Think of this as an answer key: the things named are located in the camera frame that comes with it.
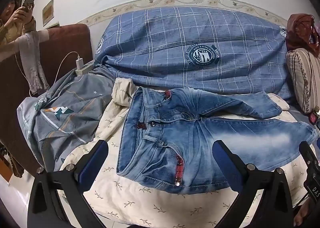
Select white charger cable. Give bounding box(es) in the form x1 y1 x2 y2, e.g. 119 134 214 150
14 52 78 97

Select brown headboard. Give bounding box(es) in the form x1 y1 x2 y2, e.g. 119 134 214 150
0 23 93 177

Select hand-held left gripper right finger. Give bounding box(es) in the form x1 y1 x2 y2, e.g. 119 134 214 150
212 139 293 228

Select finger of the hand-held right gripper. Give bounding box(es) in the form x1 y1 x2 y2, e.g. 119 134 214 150
299 140 320 181

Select striped beige pillow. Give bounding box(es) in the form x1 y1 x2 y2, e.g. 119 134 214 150
286 48 320 114

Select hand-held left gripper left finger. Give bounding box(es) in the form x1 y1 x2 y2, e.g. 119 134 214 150
27 139 109 228

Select person's right hand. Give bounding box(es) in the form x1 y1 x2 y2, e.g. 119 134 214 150
293 201 320 227

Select cream leaf-print bedsheet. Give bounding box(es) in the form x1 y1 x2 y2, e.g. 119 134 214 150
59 77 320 228

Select pink small item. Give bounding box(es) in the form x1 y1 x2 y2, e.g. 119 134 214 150
309 111 320 125

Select blue sheet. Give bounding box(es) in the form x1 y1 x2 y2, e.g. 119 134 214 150
287 103 318 131

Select grey hanging cloth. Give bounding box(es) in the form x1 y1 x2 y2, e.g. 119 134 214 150
19 31 50 96

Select small wall picture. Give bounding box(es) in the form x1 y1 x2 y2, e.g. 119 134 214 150
42 0 55 27

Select blue plaid quilt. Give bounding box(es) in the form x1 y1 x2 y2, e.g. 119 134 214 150
94 6 298 105

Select white power strip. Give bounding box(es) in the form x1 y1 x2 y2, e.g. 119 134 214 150
76 59 96 77

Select blue denim pants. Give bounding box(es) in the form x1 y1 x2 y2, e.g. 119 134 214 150
116 86 318 195

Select grey printed duvet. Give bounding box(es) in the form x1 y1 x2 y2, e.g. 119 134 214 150
17 66 115 172

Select brown patterned cloth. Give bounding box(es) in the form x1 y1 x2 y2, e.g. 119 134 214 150
286 13 320 55

